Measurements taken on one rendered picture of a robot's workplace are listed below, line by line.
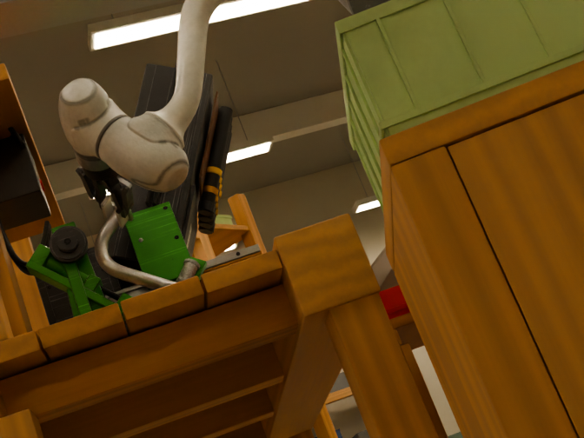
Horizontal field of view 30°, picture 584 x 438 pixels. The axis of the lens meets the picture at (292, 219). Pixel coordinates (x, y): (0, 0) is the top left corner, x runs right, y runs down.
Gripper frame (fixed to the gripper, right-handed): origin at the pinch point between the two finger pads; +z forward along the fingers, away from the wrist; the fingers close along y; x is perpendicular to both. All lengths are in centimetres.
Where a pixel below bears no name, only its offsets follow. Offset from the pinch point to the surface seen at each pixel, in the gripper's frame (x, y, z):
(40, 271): 27.2, -2.2, -16.5
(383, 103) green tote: 25, -71, -98
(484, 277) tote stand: 40, -90, -94
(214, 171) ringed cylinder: -34.9, -4.2, 25.5
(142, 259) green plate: 3.4, -7.5, 10.1
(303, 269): 20, -57, -43
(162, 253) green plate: 0.1, -10.9, 10.1
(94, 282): 24.0, -12.3, -14.5
